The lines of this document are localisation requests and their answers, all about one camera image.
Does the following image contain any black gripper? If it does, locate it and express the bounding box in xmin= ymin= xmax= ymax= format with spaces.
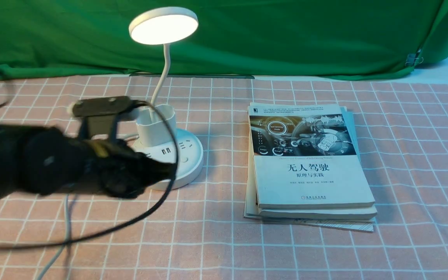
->
xmin=86 ymin=140 xmax=178 ymax=199

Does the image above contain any white desk lamp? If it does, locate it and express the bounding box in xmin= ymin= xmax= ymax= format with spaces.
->
xmin=128 ymin=6 xmax=203 ymax=190

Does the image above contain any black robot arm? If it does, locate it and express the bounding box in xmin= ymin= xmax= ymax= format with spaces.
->
xmin=0 ymin=124 xmax=175 ymax=199

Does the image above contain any white bottom book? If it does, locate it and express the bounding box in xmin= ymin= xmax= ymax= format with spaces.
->
xmin=243 ymin=161 xmax=376 ymax=233

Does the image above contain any white autonomous driving book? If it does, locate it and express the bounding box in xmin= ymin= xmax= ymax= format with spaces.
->
xmin=248 ymin=103 xmax=376 ymax=210

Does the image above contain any green backdrop cloth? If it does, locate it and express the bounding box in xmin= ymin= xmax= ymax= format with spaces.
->
xmin=0 ymin=0 xmax=448 ymax=81

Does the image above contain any light blue middle book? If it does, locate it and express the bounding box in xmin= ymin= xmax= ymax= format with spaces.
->
xmin=253 ymin=107 xmax=378 ymax=221

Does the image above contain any pink checkered tablecloth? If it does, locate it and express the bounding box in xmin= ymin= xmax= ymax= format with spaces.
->
xmin=0 ymin=76 xmax=448 ymax=280

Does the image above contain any metal binder clip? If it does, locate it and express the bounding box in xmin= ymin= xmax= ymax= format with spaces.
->
xmin=405 ymin=48 xmax=424 ymax=68

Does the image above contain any black camera cable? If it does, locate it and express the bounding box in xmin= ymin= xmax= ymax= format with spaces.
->
xmin=0 ymin=66 xmax=180 ymax=250

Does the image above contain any white lamp power cord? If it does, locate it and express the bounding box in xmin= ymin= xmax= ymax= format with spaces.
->
xmin=33 ymin=132 xmax=139 ymax=280

